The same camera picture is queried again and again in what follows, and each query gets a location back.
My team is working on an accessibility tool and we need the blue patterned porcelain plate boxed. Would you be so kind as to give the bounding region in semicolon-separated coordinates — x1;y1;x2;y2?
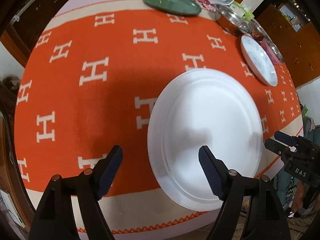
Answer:
240;35;278;87

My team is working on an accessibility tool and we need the large white plate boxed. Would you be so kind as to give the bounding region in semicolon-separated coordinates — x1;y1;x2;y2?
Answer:
148;68;263;211

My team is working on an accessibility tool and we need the pink steel-lined bowl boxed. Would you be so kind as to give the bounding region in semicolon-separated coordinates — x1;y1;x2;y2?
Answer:
260;37;284;64

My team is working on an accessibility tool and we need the small stainless steel bowl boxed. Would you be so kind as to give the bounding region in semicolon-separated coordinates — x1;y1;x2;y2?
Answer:
248;19;268;42

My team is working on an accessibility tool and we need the large stainless steel bowl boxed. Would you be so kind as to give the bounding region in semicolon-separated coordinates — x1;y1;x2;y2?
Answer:
214;4;251;36

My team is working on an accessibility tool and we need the green plate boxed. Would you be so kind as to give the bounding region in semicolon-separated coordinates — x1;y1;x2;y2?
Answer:
143;0;202;16

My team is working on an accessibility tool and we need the person's right hand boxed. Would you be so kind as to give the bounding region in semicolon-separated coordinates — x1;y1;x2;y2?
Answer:
291;181;319;214

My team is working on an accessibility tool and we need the wooden cabinet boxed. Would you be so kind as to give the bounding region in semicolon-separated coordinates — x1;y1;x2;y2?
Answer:
257;5;320;87

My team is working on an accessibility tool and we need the orange H-pattern blanket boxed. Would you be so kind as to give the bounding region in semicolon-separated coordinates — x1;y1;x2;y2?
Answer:
15;0;303;239

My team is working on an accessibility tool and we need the green tissue pack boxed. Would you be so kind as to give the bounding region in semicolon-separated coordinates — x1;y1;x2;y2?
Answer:
229;1;254;22

